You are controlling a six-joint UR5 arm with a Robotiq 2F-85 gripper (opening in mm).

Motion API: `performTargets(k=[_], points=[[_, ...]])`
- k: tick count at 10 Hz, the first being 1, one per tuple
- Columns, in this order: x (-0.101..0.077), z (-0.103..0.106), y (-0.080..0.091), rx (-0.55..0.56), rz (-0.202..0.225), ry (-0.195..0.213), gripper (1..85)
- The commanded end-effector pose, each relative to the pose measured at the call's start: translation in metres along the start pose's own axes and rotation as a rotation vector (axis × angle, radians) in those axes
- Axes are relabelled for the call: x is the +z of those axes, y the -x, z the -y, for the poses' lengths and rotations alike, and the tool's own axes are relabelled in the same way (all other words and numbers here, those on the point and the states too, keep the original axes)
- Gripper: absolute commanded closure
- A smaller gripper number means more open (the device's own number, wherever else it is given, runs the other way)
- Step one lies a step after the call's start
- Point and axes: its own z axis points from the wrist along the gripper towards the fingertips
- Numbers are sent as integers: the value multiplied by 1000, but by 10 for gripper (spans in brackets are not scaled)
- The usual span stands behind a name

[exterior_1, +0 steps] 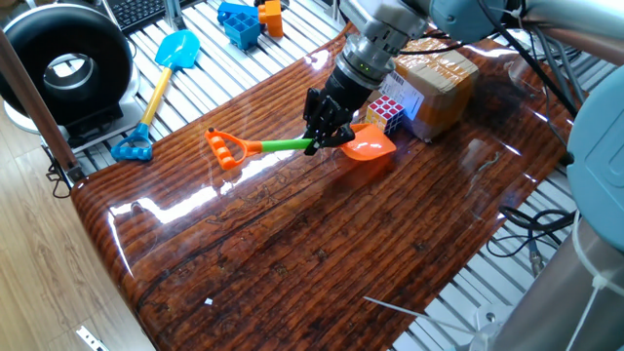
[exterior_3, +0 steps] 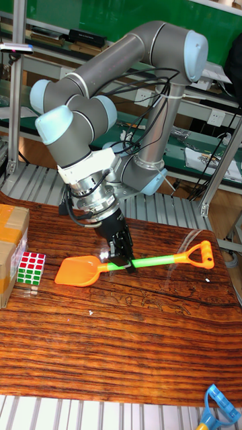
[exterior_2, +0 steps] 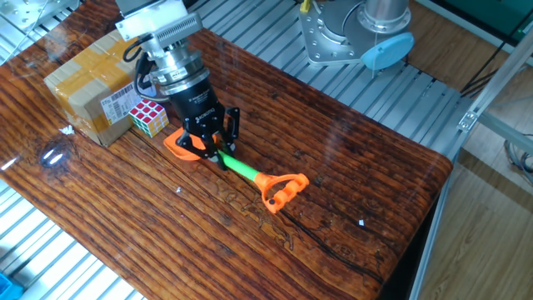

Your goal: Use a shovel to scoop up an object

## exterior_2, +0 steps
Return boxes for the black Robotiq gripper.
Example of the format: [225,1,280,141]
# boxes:
[170,78,242,171]

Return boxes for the white Rubik's cube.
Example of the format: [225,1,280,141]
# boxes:
[127,98,170,138]

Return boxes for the orange toy shovel green shaft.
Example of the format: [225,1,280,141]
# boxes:
[162,127,311,215]

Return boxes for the glossy wood-grain table mat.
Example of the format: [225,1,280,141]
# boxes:
[0,0,454,300]

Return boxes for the cardboard box with yellow tape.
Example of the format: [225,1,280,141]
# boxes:
[43,29,145,148]

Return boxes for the bare aluminium mounting plate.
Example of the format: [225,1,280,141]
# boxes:
[0,0,81,33]

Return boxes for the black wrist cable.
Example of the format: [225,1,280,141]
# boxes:
[122,35,167,103]

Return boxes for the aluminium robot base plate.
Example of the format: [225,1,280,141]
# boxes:
[298,2,376,67]

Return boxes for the black floor cables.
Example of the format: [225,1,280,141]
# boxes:
[460,16,528,98]

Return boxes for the aluminium frame post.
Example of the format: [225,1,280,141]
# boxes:
[456,25,533,134]

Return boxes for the aluminium frame rail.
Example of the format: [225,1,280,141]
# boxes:
[478,111,533,145]

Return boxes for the grey cable bundle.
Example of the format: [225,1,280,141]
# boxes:
[502,139,533,187]

